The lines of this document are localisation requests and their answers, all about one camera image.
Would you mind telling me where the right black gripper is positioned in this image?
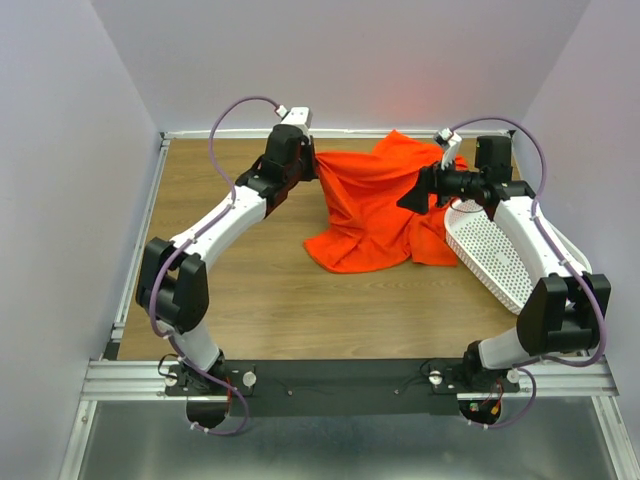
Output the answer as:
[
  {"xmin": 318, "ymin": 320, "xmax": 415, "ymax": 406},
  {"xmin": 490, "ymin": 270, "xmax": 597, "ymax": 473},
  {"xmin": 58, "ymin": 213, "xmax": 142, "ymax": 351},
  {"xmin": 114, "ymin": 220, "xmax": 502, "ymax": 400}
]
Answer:
[{"xmin": 396, "ymin": 152, "xmax": 484, "ymax": 215}]

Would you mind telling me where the orange t shirt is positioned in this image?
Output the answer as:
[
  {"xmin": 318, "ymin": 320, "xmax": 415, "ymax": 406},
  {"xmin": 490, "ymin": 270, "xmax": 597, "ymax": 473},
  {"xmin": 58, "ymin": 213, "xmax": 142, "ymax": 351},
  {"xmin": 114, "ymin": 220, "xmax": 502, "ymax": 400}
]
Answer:
[{"xmin": 304, "ymin": 130, "xmax": 458, "ymax": 274}]

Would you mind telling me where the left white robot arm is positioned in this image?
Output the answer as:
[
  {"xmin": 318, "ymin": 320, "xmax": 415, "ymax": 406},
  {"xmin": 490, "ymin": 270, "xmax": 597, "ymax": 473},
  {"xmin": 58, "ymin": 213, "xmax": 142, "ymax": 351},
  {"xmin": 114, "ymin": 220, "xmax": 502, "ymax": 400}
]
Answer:
[{"xmin": 135, "ymin": 123, "xmax": 315, "ymax": 395}]

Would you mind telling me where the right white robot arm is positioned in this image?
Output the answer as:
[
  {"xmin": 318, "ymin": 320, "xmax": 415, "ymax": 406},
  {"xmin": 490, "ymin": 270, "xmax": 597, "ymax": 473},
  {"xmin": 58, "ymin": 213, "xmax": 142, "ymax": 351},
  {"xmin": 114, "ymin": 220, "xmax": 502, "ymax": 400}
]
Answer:
[{"xmin": 397, "ymin": 129, "xmax": 611, "ymax": 392}]

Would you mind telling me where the white plastic basket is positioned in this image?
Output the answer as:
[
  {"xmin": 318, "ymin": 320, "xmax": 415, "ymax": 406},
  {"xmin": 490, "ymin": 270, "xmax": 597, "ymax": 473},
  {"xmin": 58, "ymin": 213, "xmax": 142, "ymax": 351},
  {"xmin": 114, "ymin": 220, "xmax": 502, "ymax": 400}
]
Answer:
[{"xmin": 445, "ymin": 196, "xmax": 592, "ymax": 315}]

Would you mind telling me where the back aluminium edge strip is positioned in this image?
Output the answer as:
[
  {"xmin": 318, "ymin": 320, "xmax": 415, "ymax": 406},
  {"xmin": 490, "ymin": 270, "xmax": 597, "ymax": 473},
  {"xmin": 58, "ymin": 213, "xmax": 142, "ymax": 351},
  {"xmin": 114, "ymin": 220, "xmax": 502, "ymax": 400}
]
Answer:
[{"xmin": 162, "ymin": 127, "xmax": 512, "ymax": 140}]

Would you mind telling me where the right white knob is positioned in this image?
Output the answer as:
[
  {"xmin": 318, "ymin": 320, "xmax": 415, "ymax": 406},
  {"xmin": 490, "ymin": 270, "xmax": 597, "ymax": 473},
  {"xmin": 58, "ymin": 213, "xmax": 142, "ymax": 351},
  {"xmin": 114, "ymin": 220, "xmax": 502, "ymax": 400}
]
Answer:
[{"xmin": 428, "ymin": 370, "xmax": 444, "ymax": 386}]

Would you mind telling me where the white knob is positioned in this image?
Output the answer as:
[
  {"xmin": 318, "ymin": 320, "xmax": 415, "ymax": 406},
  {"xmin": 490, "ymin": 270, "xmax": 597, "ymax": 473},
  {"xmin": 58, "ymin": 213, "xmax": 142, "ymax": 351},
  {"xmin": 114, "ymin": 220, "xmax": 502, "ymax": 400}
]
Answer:
[
  {"xmin": 242, "ymin": 371, "xmax": 257, "ymax": 388},
  {"xmin": 428, "ymin": 370, "xmax": 444, "ymax": 386}
]

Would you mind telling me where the left white knob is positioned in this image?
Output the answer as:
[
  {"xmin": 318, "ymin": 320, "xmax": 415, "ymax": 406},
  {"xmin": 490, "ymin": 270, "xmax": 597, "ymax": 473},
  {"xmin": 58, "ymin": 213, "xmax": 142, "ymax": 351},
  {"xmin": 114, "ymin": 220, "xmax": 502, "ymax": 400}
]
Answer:
[{"xmin": 242, "ymin": 371, "xmax": 257, "ymax": 388}]

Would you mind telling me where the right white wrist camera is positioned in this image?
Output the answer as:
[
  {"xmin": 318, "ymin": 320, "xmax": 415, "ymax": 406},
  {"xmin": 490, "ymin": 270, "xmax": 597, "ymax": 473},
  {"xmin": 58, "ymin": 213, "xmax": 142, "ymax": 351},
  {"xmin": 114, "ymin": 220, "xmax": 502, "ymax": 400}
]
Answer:
[{"xmin": 433, "ymin": 128, "xmax": 462, "ymax": 170}]

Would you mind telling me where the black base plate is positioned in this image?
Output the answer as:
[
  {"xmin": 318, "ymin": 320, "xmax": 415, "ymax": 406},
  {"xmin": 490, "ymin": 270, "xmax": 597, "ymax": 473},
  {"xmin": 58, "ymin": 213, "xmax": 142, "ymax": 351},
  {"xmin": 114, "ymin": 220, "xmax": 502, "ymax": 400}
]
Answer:
[{"xmin": 166, "ymin": 358, "xmax": 519, "ymax": 417}]

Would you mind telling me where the left aluminium side rail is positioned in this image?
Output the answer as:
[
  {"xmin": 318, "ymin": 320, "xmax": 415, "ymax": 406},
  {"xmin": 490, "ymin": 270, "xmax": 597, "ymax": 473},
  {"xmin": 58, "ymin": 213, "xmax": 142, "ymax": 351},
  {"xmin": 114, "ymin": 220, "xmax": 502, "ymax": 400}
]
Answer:
[{"xmin": 100, "ymin": 138, "xmax": 170, "ymax": 361}]

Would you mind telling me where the aluminium frame rail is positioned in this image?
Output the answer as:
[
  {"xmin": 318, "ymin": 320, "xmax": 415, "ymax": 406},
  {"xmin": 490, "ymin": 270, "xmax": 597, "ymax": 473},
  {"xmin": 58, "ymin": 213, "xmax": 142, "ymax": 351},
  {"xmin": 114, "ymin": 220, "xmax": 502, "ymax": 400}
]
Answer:
[{"xmin": 81, "ymin": 359, "xmax": 619, "ymax": 401}]

